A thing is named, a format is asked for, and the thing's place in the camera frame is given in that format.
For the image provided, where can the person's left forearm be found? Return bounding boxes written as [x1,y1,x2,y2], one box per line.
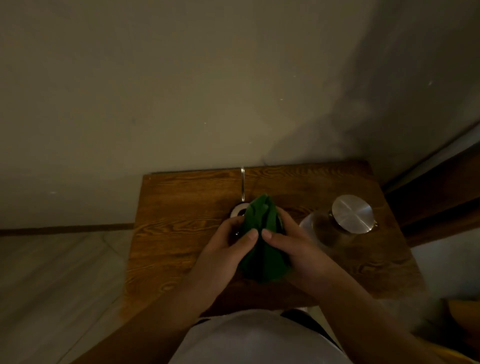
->
[73,287,211,364]

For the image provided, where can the brown wall skirting strip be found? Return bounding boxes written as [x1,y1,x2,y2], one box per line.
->
[0,223,135,238]

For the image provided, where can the person's right forearm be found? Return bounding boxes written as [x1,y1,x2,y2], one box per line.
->
[319,275,449,364]

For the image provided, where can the glass jar with silver lid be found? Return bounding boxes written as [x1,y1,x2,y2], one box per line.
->
[299,194,379,250]

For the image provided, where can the dark wooden furniture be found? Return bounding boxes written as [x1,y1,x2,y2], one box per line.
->
[382,122,480,249]

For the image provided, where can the person's right hand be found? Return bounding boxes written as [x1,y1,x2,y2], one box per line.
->
[261,208,344,301]

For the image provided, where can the person's white shirt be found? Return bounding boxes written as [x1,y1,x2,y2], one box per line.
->
[169,309,354,364]

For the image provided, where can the green cloth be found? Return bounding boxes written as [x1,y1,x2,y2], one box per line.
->
[238,194,292,284]

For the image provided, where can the person's left hand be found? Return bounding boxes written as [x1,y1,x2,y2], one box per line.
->
[187,215,260,313]

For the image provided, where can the small pan with metal handle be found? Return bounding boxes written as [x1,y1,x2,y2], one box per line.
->
[229,167,250,238]

